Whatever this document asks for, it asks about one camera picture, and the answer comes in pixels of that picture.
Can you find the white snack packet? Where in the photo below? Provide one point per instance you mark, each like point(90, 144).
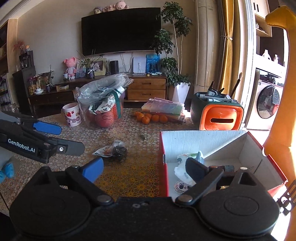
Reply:
point(117, 151)

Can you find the black perforated metal bracket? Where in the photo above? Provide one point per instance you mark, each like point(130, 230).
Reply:
point(283, 203)

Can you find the wooden tv cabinet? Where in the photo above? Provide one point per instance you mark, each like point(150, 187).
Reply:
point(136, 88)

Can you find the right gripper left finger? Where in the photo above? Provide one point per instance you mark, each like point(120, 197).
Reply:
point(82, 178)

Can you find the pink strawberry mug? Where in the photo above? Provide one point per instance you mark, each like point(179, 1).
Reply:
point(72, 114)

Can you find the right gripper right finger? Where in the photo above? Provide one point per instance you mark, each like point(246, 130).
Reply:
point(205, 180)

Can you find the orange green tissue box organizer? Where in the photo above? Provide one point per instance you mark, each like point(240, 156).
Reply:
point(214, 111)

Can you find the white washing machine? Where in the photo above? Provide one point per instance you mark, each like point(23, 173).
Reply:
point(265, 100)

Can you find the red white cardboard box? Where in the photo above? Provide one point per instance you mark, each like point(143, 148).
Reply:
point(236, 148)

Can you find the orange tangerine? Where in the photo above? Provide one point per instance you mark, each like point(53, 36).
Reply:
point(140, 116)
point(163, 119)
point(155, 118)
point(145, 120)

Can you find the black wall television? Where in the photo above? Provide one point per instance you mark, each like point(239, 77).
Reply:
point(120, 31)

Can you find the pink plush pig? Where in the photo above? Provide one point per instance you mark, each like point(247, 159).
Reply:
point(71, 65)

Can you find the black speaker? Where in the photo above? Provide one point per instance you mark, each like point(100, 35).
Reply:
point(114, 67)

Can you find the clear plastic tub with bags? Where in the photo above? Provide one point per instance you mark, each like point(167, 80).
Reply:
point(101, 101)

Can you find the framed photo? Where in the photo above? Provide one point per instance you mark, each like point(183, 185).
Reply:
point(99, 67)

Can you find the plush toys on television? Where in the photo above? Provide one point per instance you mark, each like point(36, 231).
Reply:
point(117, 6)

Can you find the yellow curtain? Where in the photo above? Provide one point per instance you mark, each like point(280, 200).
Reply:
point(227, 8)

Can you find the tall green potted plant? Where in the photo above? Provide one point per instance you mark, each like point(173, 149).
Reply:
point(170, 43)

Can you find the stack of clear plastic folders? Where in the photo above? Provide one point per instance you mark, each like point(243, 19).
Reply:
point(174, 111)

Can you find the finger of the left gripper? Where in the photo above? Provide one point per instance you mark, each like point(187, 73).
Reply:
point(41, 126)
point(65, 147)

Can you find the small amber bottle blue label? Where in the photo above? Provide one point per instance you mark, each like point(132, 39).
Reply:
point(226, 168)

